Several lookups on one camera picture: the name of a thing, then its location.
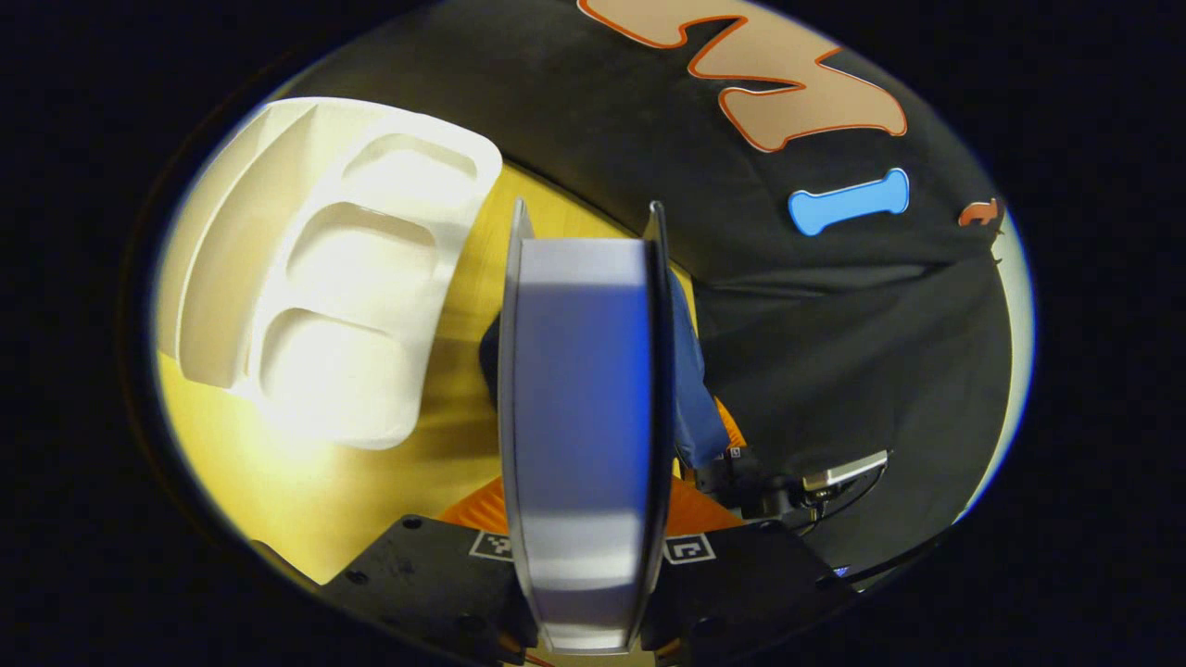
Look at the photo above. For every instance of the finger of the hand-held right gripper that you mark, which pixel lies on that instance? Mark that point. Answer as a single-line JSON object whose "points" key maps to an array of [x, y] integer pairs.
{"points": [[729, 428]]}

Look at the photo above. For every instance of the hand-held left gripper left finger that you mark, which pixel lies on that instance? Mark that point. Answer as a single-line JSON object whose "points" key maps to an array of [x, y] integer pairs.
{"points": [[426, 574]]}

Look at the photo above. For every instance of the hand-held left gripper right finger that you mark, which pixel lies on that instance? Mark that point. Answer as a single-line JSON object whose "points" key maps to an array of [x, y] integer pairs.
{"points": [[741, 584]]}

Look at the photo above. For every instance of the blue schoolbag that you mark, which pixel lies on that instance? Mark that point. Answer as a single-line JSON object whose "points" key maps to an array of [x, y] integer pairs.
{"points": [[695, 398]]}

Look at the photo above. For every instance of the dark grey book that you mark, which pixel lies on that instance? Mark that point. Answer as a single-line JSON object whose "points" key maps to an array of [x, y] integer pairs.
{"points": [[584, 389]]}

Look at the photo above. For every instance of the white plastic bookshelf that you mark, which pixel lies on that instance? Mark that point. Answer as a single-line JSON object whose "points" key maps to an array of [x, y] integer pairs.
{"points": [[371, 259]]}

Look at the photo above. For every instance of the black backdrop cloth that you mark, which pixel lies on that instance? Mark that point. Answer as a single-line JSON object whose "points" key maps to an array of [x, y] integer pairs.
{"points": [[834, 352]]}

